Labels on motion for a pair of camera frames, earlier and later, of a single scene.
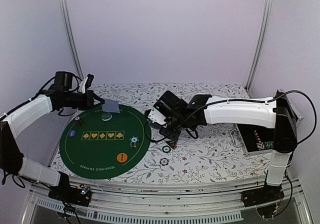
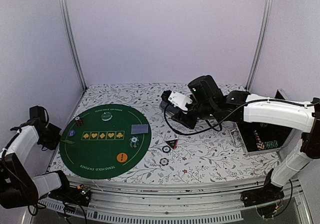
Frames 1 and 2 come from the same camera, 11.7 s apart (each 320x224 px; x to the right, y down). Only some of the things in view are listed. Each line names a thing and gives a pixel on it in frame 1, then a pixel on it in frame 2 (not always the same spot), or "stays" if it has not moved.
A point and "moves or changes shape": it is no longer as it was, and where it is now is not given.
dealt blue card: [111, 106] to [139, 128]
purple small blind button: [72, 133] stays
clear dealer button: [106, 116] stays
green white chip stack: [134, 141] stays
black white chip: [164, 161] stays
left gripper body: [83, 104] to [52, 137]
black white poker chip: [166, 149] stays
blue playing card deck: [155, 124] moves or changes shape
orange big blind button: [122, 157] stays
